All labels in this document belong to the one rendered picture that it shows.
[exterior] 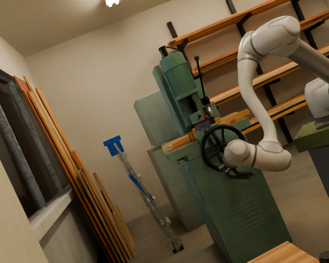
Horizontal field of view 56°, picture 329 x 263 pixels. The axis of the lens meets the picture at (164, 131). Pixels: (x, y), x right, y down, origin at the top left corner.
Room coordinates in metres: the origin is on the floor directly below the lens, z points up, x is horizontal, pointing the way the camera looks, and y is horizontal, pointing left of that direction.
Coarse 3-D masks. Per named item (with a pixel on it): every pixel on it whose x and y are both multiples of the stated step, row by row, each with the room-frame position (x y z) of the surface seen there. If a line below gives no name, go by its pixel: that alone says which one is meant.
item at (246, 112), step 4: (240, 112) 2.25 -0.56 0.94; (244, 112) 2.25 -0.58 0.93; (248, 112) 2.25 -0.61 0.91; (232, 116) 2.24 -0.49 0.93; (236, 116) 2.25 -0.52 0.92; (224, 120) 2.24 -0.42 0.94; (228, 120) 2.24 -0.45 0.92; (188, 136) 2.21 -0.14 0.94; (180, 140) 2.20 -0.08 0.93; (184, 140) 2.21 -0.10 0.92; (188, 140) 2.21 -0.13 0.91; (172, 144) 2.20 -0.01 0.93; (176, 144) 2.20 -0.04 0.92; (180, 144) 2.20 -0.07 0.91
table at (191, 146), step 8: (248, 120) 2.09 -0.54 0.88; (240, 128) 2.09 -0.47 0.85; (224, 136) 1.98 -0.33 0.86; (184, 144) 2.19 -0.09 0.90; (192, 144) 2.05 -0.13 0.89; (200, 144) 2.06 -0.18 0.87; (208, 144) 1.97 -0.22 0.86; (168, 152) 2.12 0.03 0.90; (176, 152) 2.04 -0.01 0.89; (184, 152) 2.05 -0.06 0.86; (192, 152) 2.05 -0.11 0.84; (168, 160) 2.17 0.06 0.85
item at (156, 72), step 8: (152, 72) 2.57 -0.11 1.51; (160, 72) 2.40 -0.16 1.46; (160, 80) 2.40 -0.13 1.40; (160, 88) 2.54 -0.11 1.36; (168, 88) 2.40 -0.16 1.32; (168, 96) 2.40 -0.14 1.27; (168, 104) 2.51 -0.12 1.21; (200, 104) 2.42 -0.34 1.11; (176, 112) 2.40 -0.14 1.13; (176, 120) 2.45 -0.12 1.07; (184, 128) 2.40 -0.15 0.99; (192, 128) 2.41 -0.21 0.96
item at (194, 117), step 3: (198, 111) 2.20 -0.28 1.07; (201, 111) 2.18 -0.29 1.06; (192, 114) 2.18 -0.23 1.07; (195, 114) 2.18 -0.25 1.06; (198, 114) 2.18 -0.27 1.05; (201, 114) 2.18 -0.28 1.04; (192, 117) 2.21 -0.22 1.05; (195, 117) 2.18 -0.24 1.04; (201, 117) 2.18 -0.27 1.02; (192, 120) 2.25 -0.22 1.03; (195, 120) 2.18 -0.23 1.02; (198, 120) 2.18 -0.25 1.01; (201, 120) 2.18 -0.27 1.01; (192, 123) 2.30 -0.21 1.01; (195, 123) 2.20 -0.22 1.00
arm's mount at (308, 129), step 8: (304, 128) 2.02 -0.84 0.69; (312, 128) 1.92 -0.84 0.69; (328, 128) 1.75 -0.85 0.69; (296, 136) 1.91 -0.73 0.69; (304, 136) 1.83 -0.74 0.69; (312, 136) 1.80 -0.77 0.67; (320, 136) 1.78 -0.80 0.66; (328, 136) 1.76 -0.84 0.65; (296, 144) 1.86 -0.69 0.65; (304, 144) 1.84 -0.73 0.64; (312, 144) 1.81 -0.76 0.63; (320, 144) 1.79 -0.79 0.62; (328, 144) 1.77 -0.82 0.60
